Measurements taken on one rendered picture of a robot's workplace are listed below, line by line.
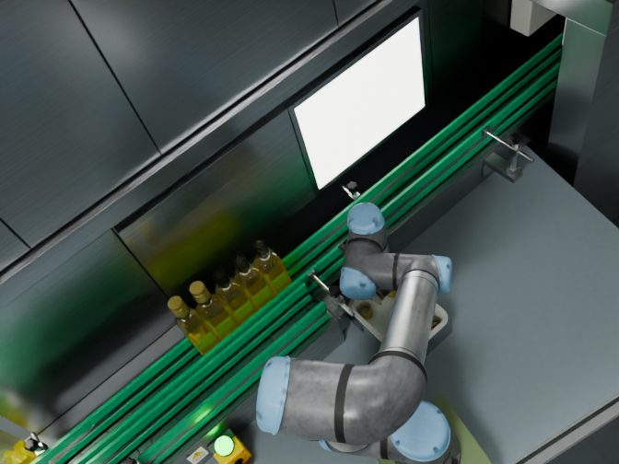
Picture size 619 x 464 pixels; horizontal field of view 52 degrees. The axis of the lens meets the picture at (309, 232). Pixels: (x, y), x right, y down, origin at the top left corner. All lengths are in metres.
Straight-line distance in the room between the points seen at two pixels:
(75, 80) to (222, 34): 0.30
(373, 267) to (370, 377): 0.37
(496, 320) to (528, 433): 0.30
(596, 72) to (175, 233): 1.11
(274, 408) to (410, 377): 0.21
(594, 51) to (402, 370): 1.05
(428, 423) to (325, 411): 0.43
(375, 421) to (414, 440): 0.40
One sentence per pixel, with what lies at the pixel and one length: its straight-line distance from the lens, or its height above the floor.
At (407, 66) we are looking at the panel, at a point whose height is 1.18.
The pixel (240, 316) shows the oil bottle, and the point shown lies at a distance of 1.60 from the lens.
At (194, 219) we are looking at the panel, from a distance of 1.51.
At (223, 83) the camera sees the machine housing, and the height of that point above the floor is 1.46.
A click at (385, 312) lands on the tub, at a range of 1.77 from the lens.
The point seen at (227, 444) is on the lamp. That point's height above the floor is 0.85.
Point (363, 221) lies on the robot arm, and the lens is 1.32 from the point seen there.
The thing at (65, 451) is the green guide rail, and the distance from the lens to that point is 1.74.
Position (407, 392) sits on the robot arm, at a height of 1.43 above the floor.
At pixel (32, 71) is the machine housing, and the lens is 1.19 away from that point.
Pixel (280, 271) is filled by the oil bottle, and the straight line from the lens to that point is 1.57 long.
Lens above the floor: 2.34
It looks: 54 degrees down
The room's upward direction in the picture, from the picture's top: 20 degrees counter-clockwise
